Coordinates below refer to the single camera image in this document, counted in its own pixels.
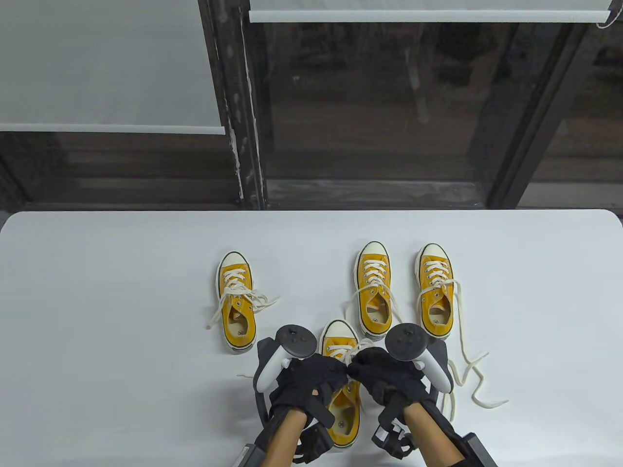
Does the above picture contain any person's left forearm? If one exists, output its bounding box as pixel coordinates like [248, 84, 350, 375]
[265, 410, 308, 467]

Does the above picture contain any white and grey controller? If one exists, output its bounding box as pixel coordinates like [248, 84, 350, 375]
[255, 324, 317, 393]
[385, 323, 456, 393]

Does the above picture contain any person's right hand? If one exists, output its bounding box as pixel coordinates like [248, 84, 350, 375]
[348, 346, 437, 419]

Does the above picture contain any person's right forearm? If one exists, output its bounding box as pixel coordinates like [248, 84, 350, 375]
[404, 401, 464, 467]

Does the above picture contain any white blind cord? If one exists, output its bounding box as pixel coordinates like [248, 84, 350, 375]
[595, 0, 623, 28]

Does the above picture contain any person's left hand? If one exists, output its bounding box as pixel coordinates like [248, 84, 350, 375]
[270, 353, 348, 419]

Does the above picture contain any white roller blind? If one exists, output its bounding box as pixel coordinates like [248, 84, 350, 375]
[249, 0, 611, 23]
[0, 0, 226, 136]

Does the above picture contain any black window post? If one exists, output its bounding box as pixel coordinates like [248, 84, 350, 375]
[487, 22, 592, 210]
[197, 0, 268, 211]

